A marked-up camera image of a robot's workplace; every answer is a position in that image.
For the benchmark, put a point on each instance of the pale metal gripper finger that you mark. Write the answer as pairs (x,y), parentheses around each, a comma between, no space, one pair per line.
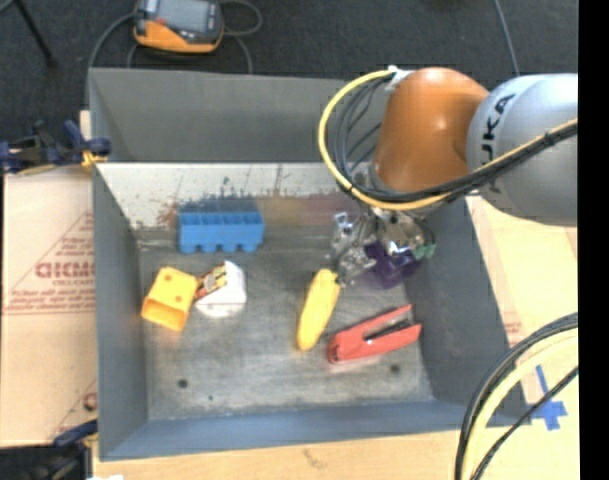
(354,265)
(345,230)

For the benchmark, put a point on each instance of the purple plastic cup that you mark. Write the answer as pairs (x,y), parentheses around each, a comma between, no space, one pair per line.
(391,270)

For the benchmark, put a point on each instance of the yellow toy corn cob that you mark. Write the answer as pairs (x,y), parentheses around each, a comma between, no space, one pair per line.
(316,310)

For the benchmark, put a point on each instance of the blue plastic building block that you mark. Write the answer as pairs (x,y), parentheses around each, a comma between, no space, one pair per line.
(219,228)

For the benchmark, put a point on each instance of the red hand tool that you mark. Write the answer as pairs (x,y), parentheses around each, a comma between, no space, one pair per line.
(369,340)

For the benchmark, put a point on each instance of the orange and red small packet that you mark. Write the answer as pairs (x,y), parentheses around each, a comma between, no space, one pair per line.
(211,280)

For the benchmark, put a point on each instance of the white round cup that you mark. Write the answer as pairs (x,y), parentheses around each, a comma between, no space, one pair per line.
(229,293)

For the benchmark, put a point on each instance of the grey metal bin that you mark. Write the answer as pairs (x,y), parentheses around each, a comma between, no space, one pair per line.
(264,368)

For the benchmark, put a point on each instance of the yellow cheese-shaped block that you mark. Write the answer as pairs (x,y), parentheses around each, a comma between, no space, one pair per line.
(168,298)

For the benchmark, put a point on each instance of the brown cardboard board red print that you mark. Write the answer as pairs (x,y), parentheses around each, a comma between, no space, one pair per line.
(44,228)

